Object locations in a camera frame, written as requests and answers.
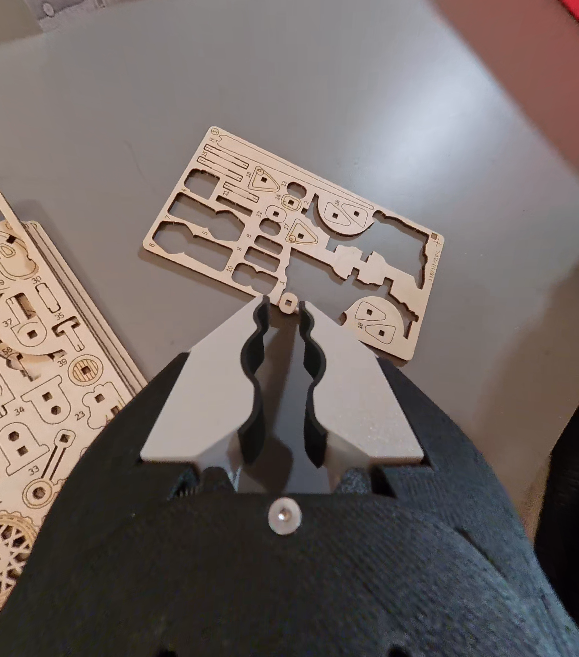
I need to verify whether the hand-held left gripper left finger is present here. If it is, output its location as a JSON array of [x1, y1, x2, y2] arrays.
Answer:
[[140, 295, 276, 488]]

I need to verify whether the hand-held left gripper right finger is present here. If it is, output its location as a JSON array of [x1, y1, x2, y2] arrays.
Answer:
[[297, 301, 426, 488]]

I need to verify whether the punched wooden puzzle sheet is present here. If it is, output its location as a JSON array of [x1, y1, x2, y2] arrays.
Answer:
[[141, 126, 445, 362]]

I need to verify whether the stack of wooden puzzle sheets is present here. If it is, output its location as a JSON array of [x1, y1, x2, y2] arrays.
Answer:
[[0, 186, 147, 614]]

